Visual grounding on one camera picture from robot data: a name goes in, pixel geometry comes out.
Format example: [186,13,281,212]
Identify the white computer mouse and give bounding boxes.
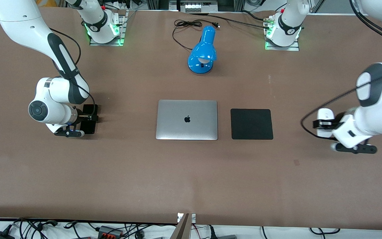
[316,108,335,138]

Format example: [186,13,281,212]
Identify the black smartphone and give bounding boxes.
[80,104,98,134]

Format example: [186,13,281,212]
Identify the black mouse pad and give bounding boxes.
[230,108,274,140]

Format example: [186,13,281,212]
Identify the silver closed laptop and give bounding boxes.
[156,100,218,141]

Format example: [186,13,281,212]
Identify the brown table cover sheet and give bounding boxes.
[0,7,382,231]

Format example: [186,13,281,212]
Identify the black orange connector block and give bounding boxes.
[97,225,124,239]

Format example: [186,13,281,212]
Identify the blue desk lamp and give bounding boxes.
[187,26,217,74]

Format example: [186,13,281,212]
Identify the white power strip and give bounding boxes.
[184,1,219,13]

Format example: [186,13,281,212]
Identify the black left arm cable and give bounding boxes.
[300,0,382,141]

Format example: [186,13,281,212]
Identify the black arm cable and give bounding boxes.
[48,28,96,117]
[300,0,382,141]

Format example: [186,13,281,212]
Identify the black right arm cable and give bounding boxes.
[48,28,96,117]

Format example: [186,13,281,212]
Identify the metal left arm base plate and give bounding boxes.
[265,15,300,51]

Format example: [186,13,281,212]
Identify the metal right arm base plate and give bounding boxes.
[89,9,127,46]

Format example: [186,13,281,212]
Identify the black looped floor cable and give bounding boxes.
[309,227,341,235]

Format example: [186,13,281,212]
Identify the black base supply cable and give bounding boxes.
[191,12,271,30]

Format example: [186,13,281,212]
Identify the small metal bracket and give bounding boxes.
[177,213,196,223]

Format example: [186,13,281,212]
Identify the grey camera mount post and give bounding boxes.
[169,213,191,239]

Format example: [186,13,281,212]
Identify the black lamp power cable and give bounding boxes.
[172,19,220,51]

